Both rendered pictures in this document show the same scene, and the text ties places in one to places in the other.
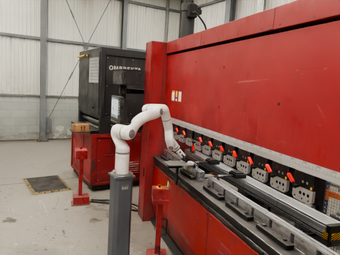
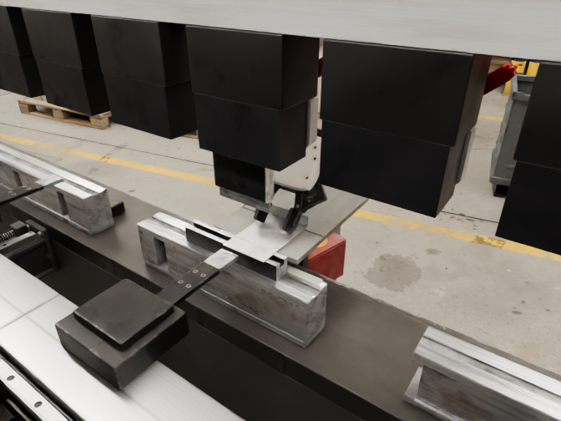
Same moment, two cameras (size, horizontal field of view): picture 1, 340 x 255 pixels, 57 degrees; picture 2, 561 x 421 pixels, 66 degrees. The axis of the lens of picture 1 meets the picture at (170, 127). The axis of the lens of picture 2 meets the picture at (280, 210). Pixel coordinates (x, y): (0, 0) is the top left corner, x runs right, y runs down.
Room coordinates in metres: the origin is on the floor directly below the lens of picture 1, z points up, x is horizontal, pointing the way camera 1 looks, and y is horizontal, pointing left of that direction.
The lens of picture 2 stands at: (3.72, -0.54, 1.41)
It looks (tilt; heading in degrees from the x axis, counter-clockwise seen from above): 30 degrees down; 146
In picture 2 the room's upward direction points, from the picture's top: straight up
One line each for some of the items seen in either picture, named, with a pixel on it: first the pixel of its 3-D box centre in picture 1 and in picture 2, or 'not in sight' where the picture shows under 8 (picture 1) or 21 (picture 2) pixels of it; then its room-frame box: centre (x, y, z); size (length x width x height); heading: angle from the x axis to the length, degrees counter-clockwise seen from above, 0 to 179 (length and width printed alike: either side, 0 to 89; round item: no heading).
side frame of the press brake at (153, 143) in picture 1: (174, 133); not in sight; (4.17, -0.07, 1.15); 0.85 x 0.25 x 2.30; 110
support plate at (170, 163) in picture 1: (178, 163); (295, 212); (3.14, -0.11, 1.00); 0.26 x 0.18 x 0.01; 110
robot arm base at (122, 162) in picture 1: (122, 163); not in sight; (2.61, 0.39, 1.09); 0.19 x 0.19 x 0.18
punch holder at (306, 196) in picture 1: (308, 186); not in sight; (1.72, -0.80, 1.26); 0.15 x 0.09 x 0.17; 20
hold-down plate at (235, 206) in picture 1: (239, 210); not in sight; (2.23, -0.55, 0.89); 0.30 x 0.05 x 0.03; 20
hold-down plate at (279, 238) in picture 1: (273, 235); not in sight; (1.86, -0.69, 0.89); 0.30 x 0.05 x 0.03; 20
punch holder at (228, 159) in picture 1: (232, 155); not in sight; (2.47, -0.52, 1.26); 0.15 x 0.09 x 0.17; 20
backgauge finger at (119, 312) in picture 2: (206, 161); (168, 292); (3.24, -0.40, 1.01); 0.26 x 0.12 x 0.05; 110
